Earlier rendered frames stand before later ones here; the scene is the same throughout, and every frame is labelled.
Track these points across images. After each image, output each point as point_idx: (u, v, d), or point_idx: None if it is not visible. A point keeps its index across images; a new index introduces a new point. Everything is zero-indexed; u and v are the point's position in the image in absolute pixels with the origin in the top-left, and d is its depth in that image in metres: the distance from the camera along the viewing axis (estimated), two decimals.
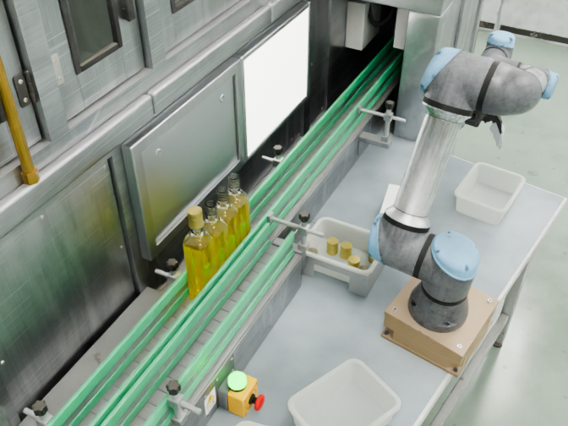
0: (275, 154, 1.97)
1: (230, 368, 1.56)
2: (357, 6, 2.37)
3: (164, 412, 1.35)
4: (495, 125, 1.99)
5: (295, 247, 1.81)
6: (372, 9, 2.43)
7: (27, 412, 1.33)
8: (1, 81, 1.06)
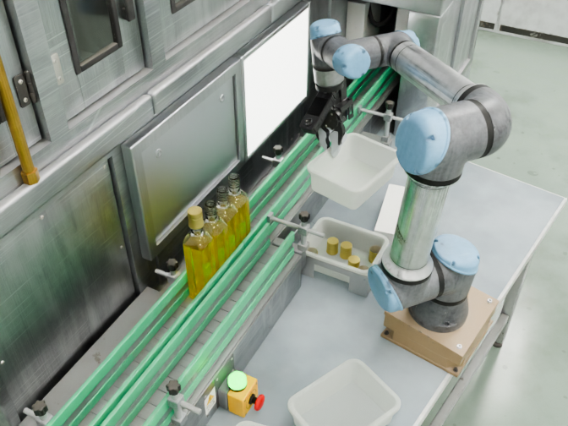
0: (275, 154, 1.97)
1: (230, 368, 1.56)
2: (357, 6, 2.37)
3: (164, 412, 1.35)
4: (336, 134, 1.71)
5: (295, 247, 1.81)
6: (372, 9, 2.43)
7: (27, 412, 1.33)
8: (1, 81, 1.06)
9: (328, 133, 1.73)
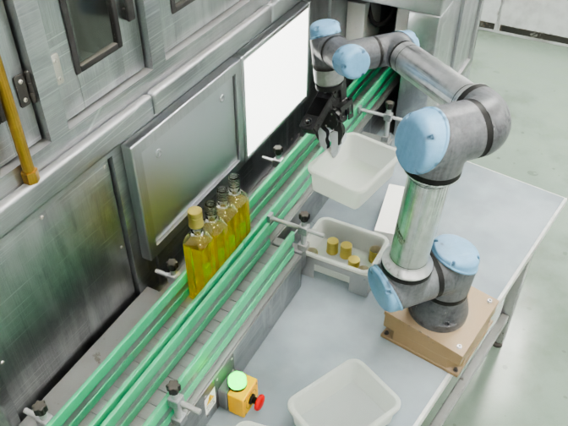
0: (275, 154, 1.97)
1: (230, 368, 1.56)
2: (357, 6, 2.37)
3: (164, 412, 1.35)
4: (336, 134, 1.71)
5: (295, 247, 1.81)
6: (372, 9, 2.43)
7: (27, 412, 1.33)
8: (1, 81, 1.06)
9: (328, 133, 1.74)
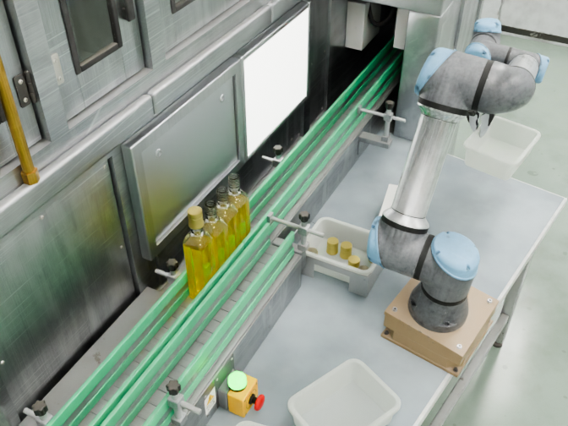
0: (275, 154, 1.97)
1: (230, 368, 1.56)
2: (357, 6, 2.37)
3: (164, 412, 1.35)
4: (488, 117, 2.00)
5: (295, 247, 1.81)
6: (372, 9, 2.43)
7: (27, 412, 1.33)
8: (1, 81, 1.06)
9: (478, 116, 2.02)
